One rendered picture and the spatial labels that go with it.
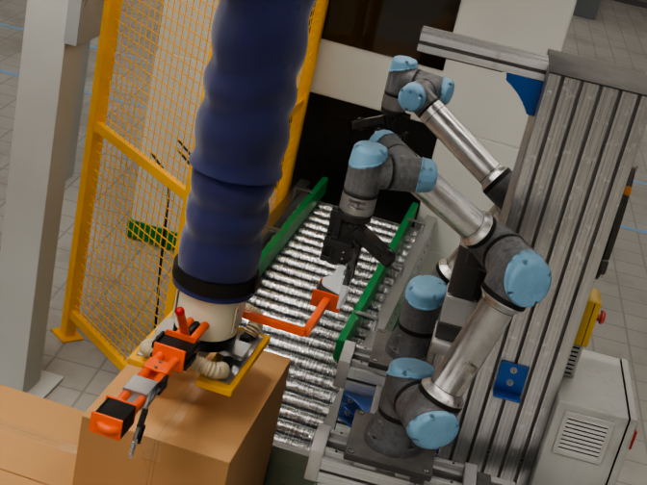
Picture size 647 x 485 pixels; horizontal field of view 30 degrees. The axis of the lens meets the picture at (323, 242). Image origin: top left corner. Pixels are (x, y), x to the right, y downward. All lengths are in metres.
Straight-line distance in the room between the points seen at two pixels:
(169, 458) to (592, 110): 1.35
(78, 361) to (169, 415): 2.05
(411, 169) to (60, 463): 1.58
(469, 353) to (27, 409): 1.59
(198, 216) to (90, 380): 2.17
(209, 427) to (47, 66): 1.68
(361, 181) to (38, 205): 2.21
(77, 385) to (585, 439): 2.50
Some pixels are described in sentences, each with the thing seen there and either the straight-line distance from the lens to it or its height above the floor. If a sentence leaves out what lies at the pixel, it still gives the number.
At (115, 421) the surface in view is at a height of 1.20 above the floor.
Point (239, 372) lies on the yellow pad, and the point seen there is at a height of 1.07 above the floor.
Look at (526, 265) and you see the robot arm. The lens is 2.71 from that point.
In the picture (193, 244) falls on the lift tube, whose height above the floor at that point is 1.40.
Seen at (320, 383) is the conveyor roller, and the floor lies 0.54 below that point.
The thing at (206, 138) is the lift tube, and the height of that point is 1.69.
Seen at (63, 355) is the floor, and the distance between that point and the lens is 5.21.
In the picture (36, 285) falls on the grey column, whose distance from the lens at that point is 4.64.
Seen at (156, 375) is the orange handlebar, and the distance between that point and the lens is 2.84.
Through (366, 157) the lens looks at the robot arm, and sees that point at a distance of 2.47.
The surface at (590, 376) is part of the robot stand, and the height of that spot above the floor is 1.23.
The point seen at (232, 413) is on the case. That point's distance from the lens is 3.22.
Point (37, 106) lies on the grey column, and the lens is 4.38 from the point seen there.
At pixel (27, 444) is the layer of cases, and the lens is 3.69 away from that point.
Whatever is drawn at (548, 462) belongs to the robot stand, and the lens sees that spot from 3.18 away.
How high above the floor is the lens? 2.65
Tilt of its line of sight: 23 degrees down
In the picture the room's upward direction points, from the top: 13 degrees clockwise
